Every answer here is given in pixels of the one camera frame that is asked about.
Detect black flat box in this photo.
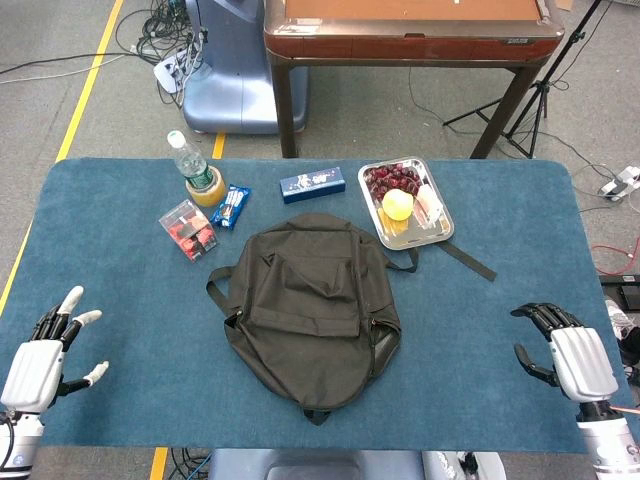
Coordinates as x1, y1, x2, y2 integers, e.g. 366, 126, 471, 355
598, 273, 640, 301

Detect left robot hand white-tipped fingers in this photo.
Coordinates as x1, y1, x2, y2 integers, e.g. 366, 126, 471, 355
0, 285, 110, 414

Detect black tripod stand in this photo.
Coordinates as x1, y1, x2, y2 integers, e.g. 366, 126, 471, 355
442, 0, 604, 160

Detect silver metal tray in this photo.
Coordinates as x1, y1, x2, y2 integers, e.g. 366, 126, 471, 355
357, 156, 455, 251

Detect grey robot torso base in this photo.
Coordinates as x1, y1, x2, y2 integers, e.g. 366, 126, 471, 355
207, 448, 506, 480

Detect dark red cherries pile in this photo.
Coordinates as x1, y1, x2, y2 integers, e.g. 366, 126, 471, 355
363, 162, 422, 201

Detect white power strip with plugs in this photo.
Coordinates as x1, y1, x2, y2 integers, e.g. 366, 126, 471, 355
152, 54, 201, 95

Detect brown mahjong table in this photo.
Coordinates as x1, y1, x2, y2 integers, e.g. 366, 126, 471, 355
263, 0, 566, 160

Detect blue-grey machine base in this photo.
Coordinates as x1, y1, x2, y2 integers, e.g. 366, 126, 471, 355
181, 0, 309, 135

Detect red floor cable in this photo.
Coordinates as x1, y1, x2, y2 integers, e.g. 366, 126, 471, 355
591, 243, 640, 276

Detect blue rectangular box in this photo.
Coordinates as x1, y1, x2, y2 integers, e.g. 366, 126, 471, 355
279, 166, 347, 205

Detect clear box red black items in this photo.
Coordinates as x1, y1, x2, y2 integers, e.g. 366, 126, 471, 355
158, 198, 219, 263

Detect blue cookie packet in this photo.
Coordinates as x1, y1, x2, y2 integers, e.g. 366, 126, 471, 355
209, 184, 251, 231

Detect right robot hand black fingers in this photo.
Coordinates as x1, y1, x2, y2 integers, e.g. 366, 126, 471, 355
510, 301, 621, 405

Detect black cable bundle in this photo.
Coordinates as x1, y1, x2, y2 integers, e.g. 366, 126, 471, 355
114, 0, 206, 109

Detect yellow round fruit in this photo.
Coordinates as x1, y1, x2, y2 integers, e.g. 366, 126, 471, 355
381, 188, 415, 222

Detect pink wrapped snack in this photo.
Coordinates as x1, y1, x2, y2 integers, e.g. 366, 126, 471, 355
413, 184, 445, 230

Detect black fabric backpack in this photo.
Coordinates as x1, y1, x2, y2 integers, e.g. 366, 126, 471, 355
205, 212, 499, 426

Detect clear plastic water bottle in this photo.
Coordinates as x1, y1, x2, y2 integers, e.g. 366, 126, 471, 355
166, 129, 214, 191

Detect blue table mat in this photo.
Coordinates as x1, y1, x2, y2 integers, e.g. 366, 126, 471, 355
0, 157, 634, 455

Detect yellow tape roll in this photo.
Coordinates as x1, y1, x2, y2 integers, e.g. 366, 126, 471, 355
184, 167, 227, 208

